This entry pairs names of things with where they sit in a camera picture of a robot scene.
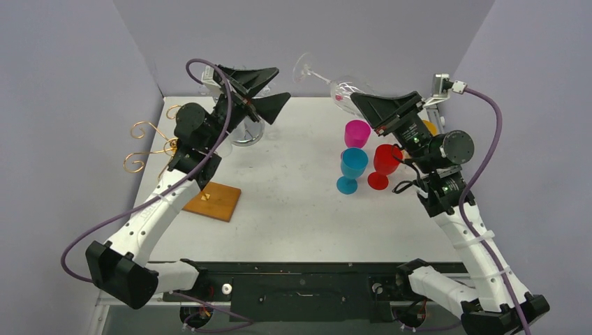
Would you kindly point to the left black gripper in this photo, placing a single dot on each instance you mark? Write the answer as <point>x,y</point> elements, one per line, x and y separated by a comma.
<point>267,107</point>

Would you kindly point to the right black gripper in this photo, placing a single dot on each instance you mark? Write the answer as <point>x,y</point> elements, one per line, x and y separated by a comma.
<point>398,116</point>

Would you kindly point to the pink wine glass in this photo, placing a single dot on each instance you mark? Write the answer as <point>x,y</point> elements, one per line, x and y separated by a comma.
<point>356,133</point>

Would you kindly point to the red wine glass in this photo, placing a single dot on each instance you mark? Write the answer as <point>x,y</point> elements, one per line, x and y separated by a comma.
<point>387,158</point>

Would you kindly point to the clear glass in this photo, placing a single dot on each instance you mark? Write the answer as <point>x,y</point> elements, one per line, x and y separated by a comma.
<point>341,88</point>

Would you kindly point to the blue wine glass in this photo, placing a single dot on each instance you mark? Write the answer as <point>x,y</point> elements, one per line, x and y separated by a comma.
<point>353,164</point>

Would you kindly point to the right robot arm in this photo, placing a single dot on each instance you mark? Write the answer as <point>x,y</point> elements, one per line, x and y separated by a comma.
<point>498,302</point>

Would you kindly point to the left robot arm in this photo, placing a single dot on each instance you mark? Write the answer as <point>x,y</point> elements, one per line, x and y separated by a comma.
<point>120,266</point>

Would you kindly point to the wooden rack base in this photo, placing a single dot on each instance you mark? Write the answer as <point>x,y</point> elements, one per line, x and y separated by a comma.
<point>215,201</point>

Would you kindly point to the orange cup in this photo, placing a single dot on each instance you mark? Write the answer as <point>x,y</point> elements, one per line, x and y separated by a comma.
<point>431,127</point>

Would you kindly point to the silver wire glass rack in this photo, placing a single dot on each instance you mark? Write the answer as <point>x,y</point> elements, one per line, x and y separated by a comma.
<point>247,133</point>

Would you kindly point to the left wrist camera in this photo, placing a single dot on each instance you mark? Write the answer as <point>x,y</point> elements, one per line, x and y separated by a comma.
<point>208,81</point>

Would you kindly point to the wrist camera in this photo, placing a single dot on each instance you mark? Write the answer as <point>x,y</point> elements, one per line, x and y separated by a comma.
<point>441,88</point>
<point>208,81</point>

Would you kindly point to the aluminium table rail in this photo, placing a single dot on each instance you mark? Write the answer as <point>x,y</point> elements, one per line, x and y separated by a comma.
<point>435,117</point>

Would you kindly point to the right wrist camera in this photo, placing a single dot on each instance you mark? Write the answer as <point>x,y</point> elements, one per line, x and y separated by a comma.
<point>441,88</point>

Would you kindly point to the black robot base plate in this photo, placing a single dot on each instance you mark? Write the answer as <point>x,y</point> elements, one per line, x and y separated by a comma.
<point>300,291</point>

